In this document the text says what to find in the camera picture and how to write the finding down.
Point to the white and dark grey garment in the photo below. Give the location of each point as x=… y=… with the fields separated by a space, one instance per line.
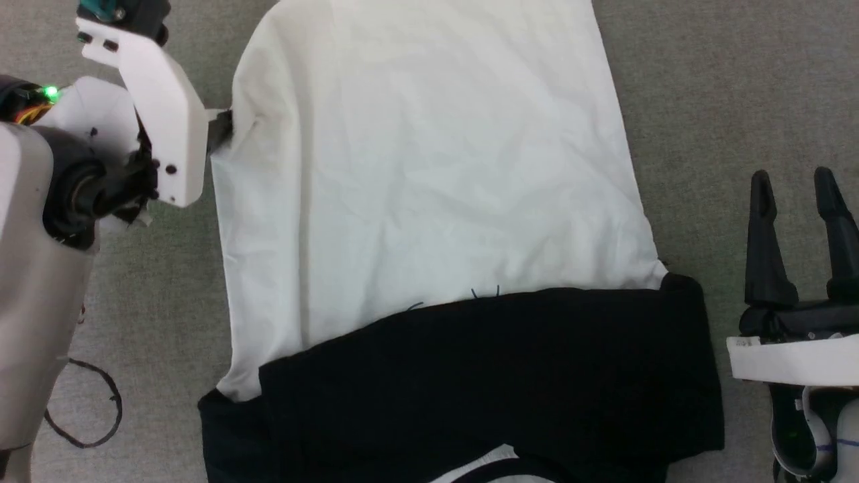
x=436 y=168

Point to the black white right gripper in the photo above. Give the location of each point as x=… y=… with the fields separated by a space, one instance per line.
x=798 y=349

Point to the black teal left wrist camera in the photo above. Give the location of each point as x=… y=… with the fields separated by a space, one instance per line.
x=131 y=15

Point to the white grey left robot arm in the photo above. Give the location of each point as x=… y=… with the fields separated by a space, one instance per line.
x=33 y=302

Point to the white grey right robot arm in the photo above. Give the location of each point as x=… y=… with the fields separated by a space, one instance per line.
x=812 y=436

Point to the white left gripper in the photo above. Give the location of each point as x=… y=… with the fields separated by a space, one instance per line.
x=168 y=121

